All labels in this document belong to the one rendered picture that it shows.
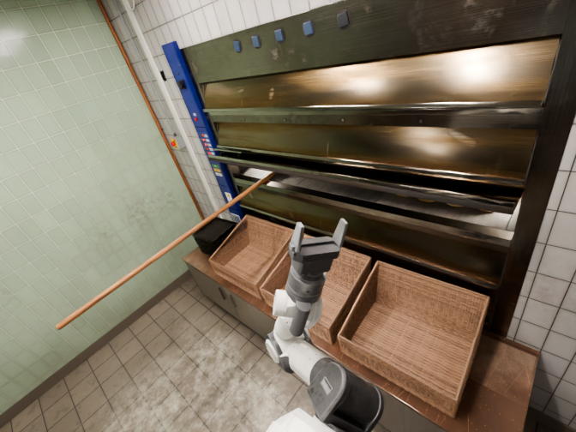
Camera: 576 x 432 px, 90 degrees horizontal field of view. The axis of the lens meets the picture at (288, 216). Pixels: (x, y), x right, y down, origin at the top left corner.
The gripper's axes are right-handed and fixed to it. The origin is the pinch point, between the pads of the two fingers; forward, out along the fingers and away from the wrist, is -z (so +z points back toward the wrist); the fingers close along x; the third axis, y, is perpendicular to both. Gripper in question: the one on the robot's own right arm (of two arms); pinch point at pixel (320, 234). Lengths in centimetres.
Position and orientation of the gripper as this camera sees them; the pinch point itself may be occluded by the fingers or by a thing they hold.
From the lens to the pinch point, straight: 63.0
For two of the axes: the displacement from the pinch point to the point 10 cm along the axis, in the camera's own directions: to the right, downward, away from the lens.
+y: -3.8, -5.5, 7.4
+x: -9.1, 0.6, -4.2
